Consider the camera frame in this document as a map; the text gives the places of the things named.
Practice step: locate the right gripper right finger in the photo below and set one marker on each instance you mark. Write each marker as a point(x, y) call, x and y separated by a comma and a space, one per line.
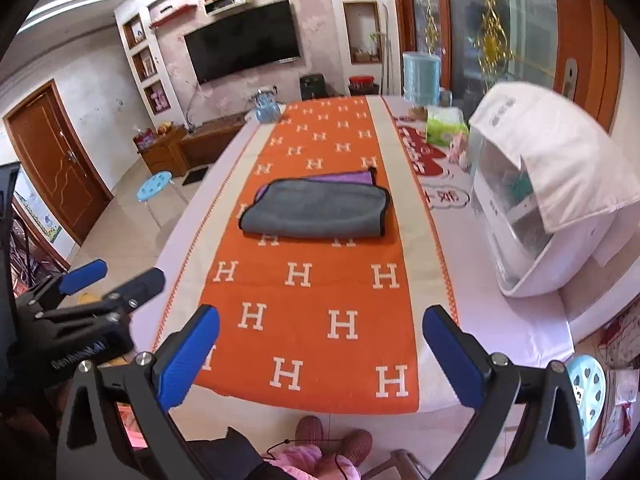
point(548, 443)

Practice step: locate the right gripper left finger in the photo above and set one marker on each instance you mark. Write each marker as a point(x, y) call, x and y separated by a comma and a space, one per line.
point(93, 443)

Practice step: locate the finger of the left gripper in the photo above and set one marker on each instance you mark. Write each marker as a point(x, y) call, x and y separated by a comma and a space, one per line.
point(52, 290)
point(112, 308)

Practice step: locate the purple and grey towel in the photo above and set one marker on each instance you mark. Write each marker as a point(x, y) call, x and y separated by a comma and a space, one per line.
point(324, 207)

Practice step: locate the blue heart pattern stool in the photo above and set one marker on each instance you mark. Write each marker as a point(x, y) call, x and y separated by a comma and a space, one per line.
point(589, 384)

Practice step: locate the brown wooden door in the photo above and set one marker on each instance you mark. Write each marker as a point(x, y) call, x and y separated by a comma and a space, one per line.
point(56, 162)

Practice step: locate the blue plastic stool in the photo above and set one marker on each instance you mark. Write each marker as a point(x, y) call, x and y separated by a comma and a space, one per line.
point(155, 185)

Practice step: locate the pink knitted slipper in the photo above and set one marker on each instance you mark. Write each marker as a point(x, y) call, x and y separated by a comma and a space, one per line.
point(349, 451)

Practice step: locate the wooden tv cabinet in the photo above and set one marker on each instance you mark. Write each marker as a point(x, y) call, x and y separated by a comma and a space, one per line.
point(179, 151)

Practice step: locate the white plastic storage box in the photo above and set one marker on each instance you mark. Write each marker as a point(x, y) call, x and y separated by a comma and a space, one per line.
point(550, 187)

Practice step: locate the orange H pattern blanket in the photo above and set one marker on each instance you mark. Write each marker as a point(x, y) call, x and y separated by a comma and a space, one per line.
point(330, 326)

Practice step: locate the pink block pig figure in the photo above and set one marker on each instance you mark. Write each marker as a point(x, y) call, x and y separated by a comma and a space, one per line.
point(458, 150)

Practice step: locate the pink printed tablecloth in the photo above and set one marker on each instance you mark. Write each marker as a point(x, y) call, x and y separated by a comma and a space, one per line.
point(532, 331)

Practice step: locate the blue snow globe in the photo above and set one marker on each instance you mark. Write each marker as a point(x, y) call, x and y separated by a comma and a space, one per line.
point(266, 106)

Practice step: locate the green tissue pack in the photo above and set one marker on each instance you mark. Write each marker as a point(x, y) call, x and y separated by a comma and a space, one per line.
point(443, 124)

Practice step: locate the black air fryer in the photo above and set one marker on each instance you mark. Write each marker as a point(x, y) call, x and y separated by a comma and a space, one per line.
point(313, 86)

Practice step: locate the light blue table lamp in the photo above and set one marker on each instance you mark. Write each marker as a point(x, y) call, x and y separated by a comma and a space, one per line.
point(421, 82)

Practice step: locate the black wall television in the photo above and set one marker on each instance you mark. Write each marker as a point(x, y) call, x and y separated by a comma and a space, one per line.
point(258, 36)

